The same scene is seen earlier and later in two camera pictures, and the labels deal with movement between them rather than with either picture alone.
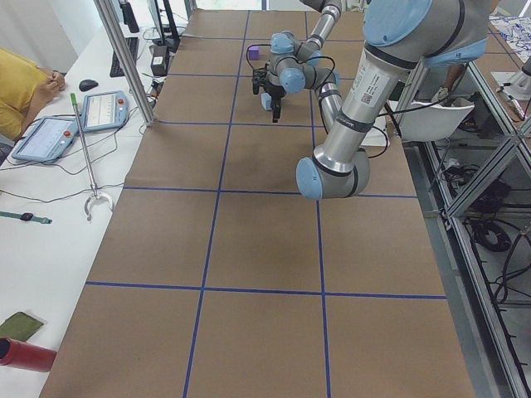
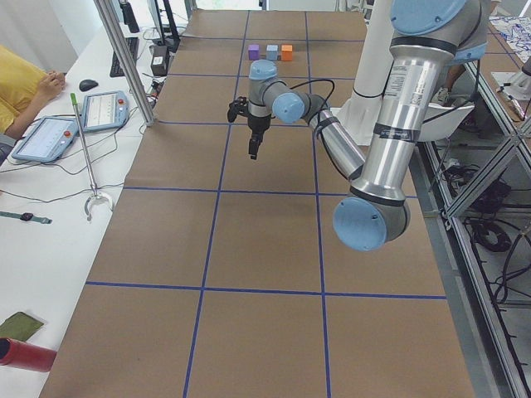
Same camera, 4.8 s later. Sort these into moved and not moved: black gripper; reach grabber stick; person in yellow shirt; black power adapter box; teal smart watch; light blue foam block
Moved: light blue foam block; black gripper
Not moved: person in yellow shirt; teal smart watch; black power adapter box; reach grabber stick
